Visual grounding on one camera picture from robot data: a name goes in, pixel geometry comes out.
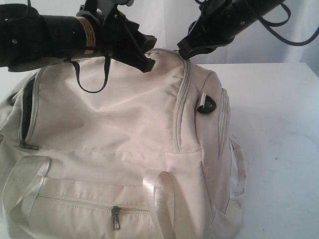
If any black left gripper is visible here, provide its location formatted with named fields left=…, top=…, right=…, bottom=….
left=41, top=8, right=155, bottom=73

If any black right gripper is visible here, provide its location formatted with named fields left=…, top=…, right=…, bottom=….
left=177, top=0, right=282, bottom=59

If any cream fabric duffel bag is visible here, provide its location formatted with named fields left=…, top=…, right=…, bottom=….
left=0, top=49, right=246, bottom=239

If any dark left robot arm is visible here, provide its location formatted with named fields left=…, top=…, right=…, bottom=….
left=0, top=0, right=157, bottom=72

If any white backdrop curtain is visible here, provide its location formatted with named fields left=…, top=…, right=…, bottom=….
left=119, top=0, right=319, bottom=72

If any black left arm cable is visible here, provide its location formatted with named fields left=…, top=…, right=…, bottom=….
left=70, top=49, right=111, bottom=94

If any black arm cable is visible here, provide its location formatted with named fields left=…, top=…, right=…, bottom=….
left=70, top=49, right=111, bottom=94
left=194, top=0, right=319, bottom=47

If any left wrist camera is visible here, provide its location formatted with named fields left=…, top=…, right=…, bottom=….
left=76, top=0, right=134, bottom=17

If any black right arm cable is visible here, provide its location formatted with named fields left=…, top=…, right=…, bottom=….
left=194, top=0, right=319, bottom=47

